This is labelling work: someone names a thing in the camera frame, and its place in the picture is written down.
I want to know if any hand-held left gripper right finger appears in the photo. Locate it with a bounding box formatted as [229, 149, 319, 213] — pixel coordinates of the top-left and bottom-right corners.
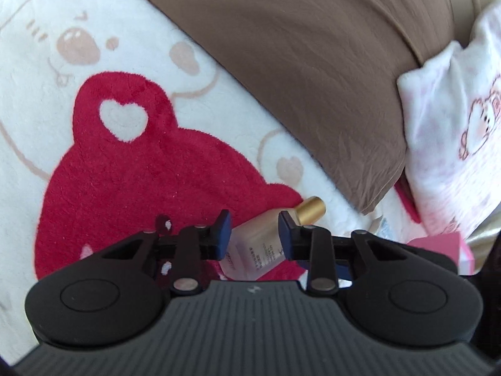
[277, 211, 408, 298]

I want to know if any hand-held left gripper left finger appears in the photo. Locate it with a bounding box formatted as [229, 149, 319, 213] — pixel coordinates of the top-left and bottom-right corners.
[100, 209, 233, 297]

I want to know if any gold capped foundation bottle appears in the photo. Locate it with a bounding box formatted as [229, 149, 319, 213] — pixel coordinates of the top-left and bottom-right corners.
[217, 196, 327, 283]

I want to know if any pink cardboard box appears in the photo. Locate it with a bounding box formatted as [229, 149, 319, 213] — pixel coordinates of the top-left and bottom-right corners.
[407, 231, 480, 276]

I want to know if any brown pillow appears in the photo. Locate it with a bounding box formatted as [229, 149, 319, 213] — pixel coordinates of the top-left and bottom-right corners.
[119, 0, 457, 216]

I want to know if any pink checked cartoon pillow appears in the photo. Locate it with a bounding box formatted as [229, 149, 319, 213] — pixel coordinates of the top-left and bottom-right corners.
[397, 2, 501, 240]

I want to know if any bear printed plush blanket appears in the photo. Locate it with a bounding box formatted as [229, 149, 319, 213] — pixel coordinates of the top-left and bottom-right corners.
[0, 0, 423, 361]

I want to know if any gold curtain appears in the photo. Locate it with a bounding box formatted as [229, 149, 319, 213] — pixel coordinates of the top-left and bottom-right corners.
[466, 219, 501, 252]

